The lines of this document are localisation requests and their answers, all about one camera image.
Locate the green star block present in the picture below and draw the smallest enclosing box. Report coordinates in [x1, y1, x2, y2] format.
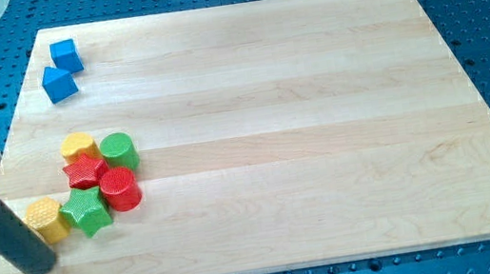
[59, 186, 113, 238]

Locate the green cylinder block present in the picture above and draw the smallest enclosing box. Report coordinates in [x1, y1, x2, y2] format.
[99, 132, 141, 170]

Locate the red cylinder block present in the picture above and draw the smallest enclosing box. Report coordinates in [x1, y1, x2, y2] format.
[99, 166, 143, 212]

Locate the blue triangular prism block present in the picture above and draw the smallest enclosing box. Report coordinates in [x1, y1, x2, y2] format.
[42, 67, 79, 104]

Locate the red star block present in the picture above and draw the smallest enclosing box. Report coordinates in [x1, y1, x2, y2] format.
[62, 154, 109, 189]

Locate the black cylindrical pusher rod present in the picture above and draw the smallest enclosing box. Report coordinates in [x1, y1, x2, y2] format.
[0, 199, 57, 274]

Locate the light wooden board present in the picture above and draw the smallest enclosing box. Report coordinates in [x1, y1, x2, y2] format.
[0, 0, 490, 274]

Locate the blue cube block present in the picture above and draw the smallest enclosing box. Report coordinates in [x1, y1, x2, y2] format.
[49, 38, 85, 73]

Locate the yellow heart block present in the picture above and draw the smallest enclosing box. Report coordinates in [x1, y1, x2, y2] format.
[59, 131, 102, 165]

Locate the yellow hexagon block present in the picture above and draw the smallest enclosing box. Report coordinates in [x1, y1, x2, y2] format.
[24, 197, 71, 245]

